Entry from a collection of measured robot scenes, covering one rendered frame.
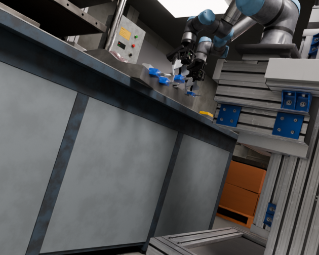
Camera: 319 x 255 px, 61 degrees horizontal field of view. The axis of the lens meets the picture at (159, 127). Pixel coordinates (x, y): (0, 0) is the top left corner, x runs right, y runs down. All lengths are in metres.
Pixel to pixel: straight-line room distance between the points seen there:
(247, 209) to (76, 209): 2.36
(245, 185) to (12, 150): 2.64
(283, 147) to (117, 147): 0.67
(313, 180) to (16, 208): 1.05
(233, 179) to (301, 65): 2.42
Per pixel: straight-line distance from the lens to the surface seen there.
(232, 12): 1.55
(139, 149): 1.28
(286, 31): 1.21
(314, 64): 0.95
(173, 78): 1.43
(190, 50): 1.47
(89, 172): 1.14
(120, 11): 2.16
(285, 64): 0.97
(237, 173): 3.25
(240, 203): 3.25
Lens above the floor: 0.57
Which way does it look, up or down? 4 degrees up
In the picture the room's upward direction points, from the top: 17 degrees clockwise
